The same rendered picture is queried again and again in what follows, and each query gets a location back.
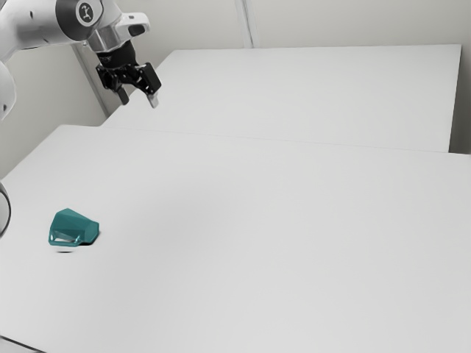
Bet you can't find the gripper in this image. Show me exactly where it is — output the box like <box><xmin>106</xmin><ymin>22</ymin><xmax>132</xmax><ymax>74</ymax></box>
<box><xmin>94</xmin><ymin>40</ymin><xmax>163</xmax><ymax>110</ymax></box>

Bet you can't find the teal faceted mug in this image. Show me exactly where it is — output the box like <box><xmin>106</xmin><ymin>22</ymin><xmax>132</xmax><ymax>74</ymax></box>
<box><xmin>47</xmin><ymin>207</ymin><xmax>102</xmax><ymax>246</ymax></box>

